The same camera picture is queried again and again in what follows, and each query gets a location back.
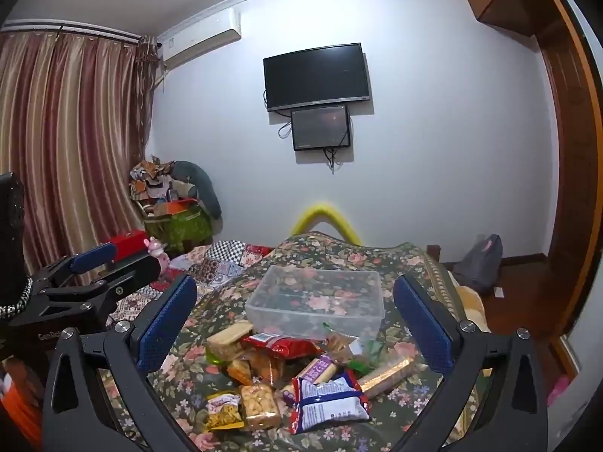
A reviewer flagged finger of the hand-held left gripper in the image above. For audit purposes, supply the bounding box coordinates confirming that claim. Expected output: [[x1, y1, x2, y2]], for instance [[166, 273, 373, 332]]
[[31, 242, 118, 288], [28, 253, 162, 325]]

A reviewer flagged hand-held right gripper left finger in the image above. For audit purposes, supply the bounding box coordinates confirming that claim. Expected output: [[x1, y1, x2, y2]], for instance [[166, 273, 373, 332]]
[[43, 273, 199, 452]]

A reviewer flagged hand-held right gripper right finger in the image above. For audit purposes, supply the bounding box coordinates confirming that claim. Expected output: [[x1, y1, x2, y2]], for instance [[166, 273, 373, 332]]
[[393, 273, 549, 452]]

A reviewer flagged golden long biscuit packet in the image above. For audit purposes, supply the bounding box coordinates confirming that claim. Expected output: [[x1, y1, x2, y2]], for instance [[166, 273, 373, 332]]
[[357, 354, 420, 400]]

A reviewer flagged pale wafer packet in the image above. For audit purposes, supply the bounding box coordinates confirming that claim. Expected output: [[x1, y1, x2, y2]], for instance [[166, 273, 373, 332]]
[[206, 320, 256, 361]]

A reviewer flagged clear plastic container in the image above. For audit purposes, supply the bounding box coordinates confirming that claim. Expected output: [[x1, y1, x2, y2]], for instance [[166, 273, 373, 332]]
[[244, 265, 386, 342]]

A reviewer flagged yellow snack packet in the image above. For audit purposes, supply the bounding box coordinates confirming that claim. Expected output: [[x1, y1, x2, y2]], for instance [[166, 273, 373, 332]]
[[206, 392, 246, 432]]

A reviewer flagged purple label roll packet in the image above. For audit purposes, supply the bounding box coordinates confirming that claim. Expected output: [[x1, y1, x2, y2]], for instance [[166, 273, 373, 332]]
[[281, 354, 341, 399]]

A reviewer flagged red snack packet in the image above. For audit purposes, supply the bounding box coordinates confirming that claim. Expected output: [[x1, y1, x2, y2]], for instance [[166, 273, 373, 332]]
[[240, 333, 324, 360]]

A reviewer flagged clear packet of round biscuits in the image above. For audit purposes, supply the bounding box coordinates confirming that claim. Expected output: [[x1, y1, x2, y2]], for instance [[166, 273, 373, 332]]
[[239, 383, 282, 431]]

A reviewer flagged blue white snack packet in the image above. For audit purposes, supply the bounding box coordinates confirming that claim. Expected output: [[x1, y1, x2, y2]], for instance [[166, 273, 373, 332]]
[[288, 371, 371, 435]]

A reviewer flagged pink plush toy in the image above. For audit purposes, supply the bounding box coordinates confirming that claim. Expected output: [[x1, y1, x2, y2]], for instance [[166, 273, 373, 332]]
[[145, 238, 171, 270]]

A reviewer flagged red gift box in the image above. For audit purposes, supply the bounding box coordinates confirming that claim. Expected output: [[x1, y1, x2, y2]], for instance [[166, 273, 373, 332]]
[[109, 230, 148, 261]]

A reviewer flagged orange red box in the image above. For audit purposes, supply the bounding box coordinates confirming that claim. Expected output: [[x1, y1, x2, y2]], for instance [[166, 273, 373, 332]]
[[155, 199, 197, 218]]

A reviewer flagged grey backpack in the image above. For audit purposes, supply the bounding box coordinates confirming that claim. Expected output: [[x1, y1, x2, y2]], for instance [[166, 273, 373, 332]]
[[453, 234, 504, 293]]

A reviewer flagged patchwork quilt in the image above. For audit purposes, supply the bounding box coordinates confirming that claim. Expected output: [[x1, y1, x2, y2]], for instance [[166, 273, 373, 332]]
[[107, 240, 275, 327]]

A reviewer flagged pile of printed cloths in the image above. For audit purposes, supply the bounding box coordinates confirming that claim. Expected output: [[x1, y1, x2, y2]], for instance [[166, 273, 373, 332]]
[[129, 155, 179, 209]]

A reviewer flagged striped red beige curtain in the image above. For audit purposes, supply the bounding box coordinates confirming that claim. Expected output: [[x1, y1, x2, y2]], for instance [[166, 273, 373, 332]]
[[0, 33, 158, 288]]

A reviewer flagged pink cloth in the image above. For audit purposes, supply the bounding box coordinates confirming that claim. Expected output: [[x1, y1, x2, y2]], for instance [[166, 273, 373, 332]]
[[548, 372, 574, 406]]

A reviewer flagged yellow foam tube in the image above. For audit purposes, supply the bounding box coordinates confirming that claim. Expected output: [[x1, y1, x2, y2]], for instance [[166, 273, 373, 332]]
[[291, 202, 363, 246]]

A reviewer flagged orange cloth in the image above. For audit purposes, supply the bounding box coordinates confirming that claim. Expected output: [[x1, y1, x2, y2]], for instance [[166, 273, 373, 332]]
[[0, 357, 44, 450]]

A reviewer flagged white air conditioner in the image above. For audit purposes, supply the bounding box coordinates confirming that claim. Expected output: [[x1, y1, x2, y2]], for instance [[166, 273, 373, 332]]
[[158, 8, 242, 70]]

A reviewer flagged braided black white cable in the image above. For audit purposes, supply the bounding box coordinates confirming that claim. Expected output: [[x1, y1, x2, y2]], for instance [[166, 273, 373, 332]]
[[0, 277, 34, 321]]

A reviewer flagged small black wall monitor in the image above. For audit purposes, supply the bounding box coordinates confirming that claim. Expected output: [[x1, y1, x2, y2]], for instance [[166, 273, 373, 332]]
[[291, 105, 352, 152]]

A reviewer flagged curtain rail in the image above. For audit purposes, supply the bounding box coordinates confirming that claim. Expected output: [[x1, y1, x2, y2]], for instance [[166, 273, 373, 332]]
[[0, 19, 143, 42]]

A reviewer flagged large black wall television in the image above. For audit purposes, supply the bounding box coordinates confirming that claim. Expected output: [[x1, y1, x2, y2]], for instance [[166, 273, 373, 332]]
[[263, 43, 369, 113]]

